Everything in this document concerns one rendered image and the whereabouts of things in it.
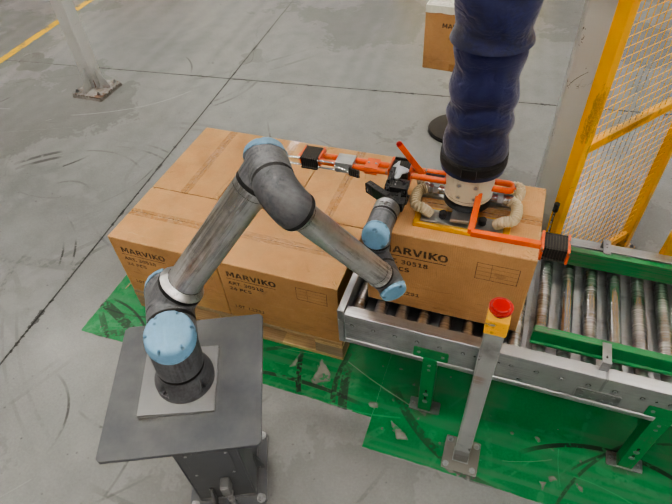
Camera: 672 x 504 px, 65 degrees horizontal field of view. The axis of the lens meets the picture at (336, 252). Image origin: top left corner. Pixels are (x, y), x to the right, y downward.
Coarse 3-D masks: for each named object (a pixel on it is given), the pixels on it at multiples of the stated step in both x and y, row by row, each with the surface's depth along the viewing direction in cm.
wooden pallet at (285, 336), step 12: (144, 300) 292; (204, 312) 289; (216, 312) 274; (264, 324) 267; (264, 336) 275; (276, 336) 275; (288, 336) 274; (300, 336) 274; (312, 336) 259; (300, 348) 271; (312, 348) 269; (324, 348) 263; (336, 348) 259
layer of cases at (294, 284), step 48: (192, 144) 310; (240, 144) 308; (288, 144) 305; (192, 192) 279; (336, 192) 272; (144, 240) 255; (240, 240) 251; (288, 240) 249; (240, 288) 251; (288, 288) 238; (336, 288) 227; (336, 336) 252
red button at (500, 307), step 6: (492, 300) 156; (498, 300) 155; (504, 300) 155; (492, 306) 154; (498, 306) 154; (504, 306) 154; (510, 306) 154; (492, 312) 154; (498, 312) 153; (504, 312) 152; (510, 312) 153
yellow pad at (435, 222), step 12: (420, 216) 193; (432, 216) 192; (444, 216) 190; (480, 216) 192; (432, 228) 190; (444, 228) 189; (456, 228) 188; (480, 228) 186; (492, 228) 186; (504, 228) 186
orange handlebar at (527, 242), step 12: (324, 156) 204; (336, 156) 202; (360, 168) 197; (372, 168) 195; (432, 180) 190; (444, 180) 188; (504, 180) 186; (504, 192) 183; (468, 228) 170; (492, 240) 169; (504, 240) 167; (516, 240) 166; (528, 240) 165; (540, 240) 165
